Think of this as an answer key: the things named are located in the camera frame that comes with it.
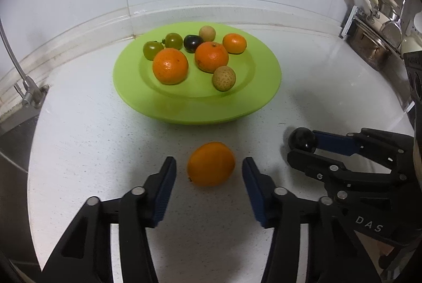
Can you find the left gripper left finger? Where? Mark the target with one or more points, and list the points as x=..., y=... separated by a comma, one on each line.
x=141, y=208

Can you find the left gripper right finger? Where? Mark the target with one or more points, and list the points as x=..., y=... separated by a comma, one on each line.
x=278, y=209

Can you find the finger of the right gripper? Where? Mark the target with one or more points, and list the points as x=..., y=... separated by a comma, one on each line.
x=338, y=144
x=317, y=167

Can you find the dark plum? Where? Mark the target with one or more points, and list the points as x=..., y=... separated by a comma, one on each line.
x=192, y=42
x=303, y=139

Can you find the orange tangerine with stem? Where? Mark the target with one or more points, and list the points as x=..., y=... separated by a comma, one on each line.
x=211, y=164

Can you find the tan longan fruit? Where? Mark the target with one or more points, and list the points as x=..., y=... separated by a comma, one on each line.
x=207, y=33
x=224, y=78

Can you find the small orange tangerine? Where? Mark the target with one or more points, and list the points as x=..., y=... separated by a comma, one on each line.
x=234, y=43

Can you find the green tomato fruit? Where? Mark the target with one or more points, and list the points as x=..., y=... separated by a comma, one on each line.
x=151, y=49

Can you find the large orange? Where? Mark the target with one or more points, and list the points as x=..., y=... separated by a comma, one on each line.
x=211, y=55

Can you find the green round fruit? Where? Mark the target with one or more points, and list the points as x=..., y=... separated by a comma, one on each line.
x=173, y=40

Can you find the person right hand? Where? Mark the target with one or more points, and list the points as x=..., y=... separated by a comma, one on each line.
x=384, y=249

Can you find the steel pot on rack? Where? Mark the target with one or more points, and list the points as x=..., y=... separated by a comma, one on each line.
x=368, y=45

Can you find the green plastic plate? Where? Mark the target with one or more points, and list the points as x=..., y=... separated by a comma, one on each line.
x=195, y=101

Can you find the steel ladle utensil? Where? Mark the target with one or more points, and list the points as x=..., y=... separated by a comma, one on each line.
x=392, y=29

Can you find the stainless steel sink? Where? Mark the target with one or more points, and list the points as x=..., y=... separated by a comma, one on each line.
x=16, y=241

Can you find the curved steel faucet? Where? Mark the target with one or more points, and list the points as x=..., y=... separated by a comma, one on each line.
x=34, y=95

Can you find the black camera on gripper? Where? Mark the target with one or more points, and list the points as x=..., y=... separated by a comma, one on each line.
x=413, y=68

